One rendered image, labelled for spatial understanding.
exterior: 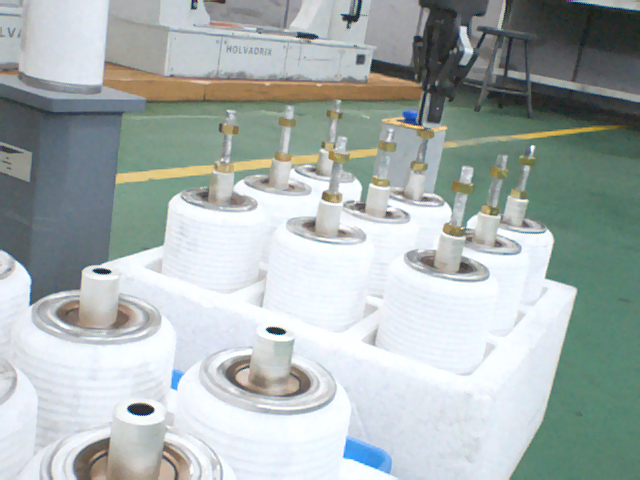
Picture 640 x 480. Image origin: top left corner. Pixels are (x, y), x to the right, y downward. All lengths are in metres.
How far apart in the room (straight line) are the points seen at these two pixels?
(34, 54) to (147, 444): 0.76
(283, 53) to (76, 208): 2.85
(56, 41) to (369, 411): 0.58
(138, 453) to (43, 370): 0.15
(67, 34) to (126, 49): 2.42
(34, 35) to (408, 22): 5.45
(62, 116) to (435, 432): 0.58
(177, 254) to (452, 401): 0.30
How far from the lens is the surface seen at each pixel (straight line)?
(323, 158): 1.02
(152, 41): 3.37
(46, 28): 1.06
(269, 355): 0.45
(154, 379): 0.51
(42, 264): 1.08
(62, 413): 0.50
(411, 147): 1.14
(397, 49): 6.44
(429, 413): 0.70
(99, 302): 0.51
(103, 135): 1.08
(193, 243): 0.80
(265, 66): 3.78
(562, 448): 1.06
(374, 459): 0.70
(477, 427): 0.69
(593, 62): 5.88
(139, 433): 0.36
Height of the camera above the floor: 0.45
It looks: 16 degrees down
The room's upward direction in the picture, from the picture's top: 10 degrees clockwise
